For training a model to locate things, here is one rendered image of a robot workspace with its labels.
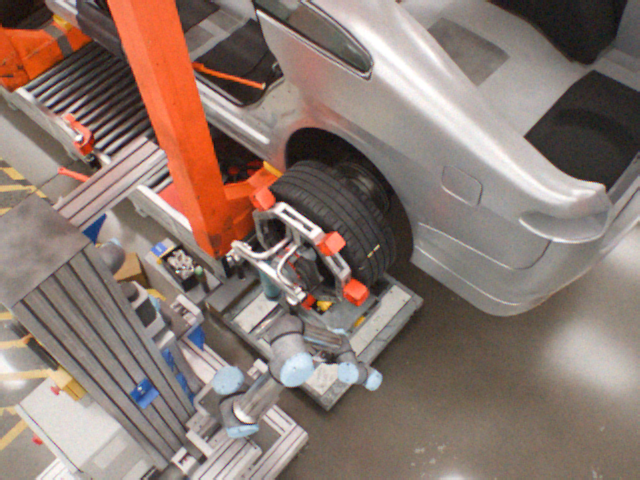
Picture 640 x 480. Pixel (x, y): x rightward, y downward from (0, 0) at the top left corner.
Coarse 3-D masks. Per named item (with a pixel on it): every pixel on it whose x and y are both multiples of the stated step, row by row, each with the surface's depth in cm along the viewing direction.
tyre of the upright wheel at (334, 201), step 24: (312, 168) 285; (288, 192) 277; (312, 192) 274; (336, 192) 274; (360, 192) 276; (312, 216) 273; (336, 216) 270; (360, 216) 274; (360, 240) 272; (384, 240) 281; (360, 264) 275; (384, 264) 290
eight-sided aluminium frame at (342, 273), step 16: (272, 208) 279; (288, 208) 277; (256, 224) 302; (288, 224) 275; (304, 224) 275; (272, 240) 314; (272, 256) 316; (320, 256) 274; (336, 256) 273; (336, 272) 274; (304, 288) 315; (320, 288) 312; (336, 288) 286
